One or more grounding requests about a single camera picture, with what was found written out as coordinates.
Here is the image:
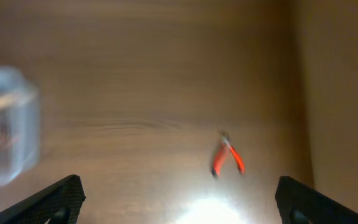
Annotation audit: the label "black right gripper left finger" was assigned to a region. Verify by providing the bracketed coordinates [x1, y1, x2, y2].
[0, 175, 86, 224]

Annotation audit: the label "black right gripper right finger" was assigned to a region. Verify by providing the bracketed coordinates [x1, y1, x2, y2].
[275, 176, 358, 224]

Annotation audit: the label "red handled pliers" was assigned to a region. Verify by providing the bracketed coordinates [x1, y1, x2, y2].
[211, 131, 246, 179]

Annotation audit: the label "clear plastic container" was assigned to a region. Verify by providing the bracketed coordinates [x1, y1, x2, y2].
[0, 65, 40, 187]

